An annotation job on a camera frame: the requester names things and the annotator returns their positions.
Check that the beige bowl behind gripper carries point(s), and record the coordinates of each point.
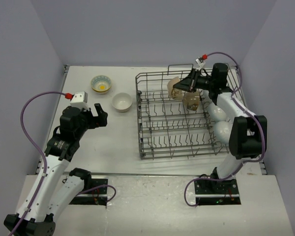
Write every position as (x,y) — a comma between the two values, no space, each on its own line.
(191,100)

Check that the plain beige bowl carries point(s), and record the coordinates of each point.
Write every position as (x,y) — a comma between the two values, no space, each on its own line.
(122,102)

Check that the white bowl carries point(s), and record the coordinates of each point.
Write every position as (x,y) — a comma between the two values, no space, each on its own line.
(222,131)
(216,113)

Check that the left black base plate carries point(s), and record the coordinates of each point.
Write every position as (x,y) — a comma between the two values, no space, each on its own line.
(96,197)

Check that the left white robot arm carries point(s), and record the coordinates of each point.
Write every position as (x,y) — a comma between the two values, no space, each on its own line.
(42,207)

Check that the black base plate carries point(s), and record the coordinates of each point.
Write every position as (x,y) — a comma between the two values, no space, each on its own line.
(216,193)
(96,197)

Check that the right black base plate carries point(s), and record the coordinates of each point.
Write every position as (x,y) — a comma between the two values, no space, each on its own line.
(216,193)

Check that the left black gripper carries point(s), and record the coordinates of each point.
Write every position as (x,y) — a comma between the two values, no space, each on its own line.
(101,120)

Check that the yellow checkered bowl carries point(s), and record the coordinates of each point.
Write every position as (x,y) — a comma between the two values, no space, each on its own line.
(101,84)

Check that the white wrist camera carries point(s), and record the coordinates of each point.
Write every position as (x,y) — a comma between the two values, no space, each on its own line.
(80,100)
(201,61)

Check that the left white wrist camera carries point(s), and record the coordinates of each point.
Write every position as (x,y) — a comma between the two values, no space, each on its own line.
(80,100)

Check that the white bowl front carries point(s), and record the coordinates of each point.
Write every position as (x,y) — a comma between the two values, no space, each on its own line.
(222,131)

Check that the white bowl middle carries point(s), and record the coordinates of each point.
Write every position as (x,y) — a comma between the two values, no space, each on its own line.
(216,113)

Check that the grey wire dish rack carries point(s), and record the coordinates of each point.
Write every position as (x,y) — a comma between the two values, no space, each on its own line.
(166,128)

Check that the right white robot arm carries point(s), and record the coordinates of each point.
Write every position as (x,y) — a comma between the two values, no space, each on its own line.
(248,137)

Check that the beige bowl brown leaf pattern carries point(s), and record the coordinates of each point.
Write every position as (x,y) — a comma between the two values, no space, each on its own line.
(174,93)

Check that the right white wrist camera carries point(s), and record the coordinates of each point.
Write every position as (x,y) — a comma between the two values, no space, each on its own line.
(201,61)

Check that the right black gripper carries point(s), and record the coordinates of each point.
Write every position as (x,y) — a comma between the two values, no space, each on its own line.
(190,83)

